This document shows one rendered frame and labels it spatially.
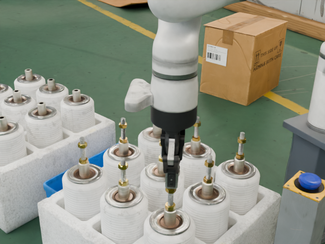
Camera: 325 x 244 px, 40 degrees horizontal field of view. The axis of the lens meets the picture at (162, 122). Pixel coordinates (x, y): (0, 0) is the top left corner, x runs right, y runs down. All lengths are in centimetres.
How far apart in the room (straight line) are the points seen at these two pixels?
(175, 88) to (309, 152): 52
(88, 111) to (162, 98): 64
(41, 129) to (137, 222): 45
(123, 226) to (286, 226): 31
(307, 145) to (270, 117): 74
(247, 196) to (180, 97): 39
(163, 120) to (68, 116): 64
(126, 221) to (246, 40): 111
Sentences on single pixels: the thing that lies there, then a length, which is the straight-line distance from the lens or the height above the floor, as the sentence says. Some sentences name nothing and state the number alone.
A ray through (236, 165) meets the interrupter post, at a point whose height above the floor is 27.
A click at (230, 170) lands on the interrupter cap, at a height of 25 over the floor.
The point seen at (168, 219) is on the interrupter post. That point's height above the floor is 27.
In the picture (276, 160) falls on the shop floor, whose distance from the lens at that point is 155.
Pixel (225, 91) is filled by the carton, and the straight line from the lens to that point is 193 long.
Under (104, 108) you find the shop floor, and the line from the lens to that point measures 184.
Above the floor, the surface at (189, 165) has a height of 24.
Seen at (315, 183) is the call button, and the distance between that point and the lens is 86.
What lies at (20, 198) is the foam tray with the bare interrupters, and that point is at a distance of 122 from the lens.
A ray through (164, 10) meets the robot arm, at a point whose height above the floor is 65.
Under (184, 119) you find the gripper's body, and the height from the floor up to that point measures 48.
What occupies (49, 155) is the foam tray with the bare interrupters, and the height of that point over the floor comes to 17.
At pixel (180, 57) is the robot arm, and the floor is 58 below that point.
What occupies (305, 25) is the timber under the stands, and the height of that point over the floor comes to 6.
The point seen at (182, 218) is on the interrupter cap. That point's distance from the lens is 85.
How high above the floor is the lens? 79
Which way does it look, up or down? 27 degrees down
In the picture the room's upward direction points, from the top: 1 degrees clockwise
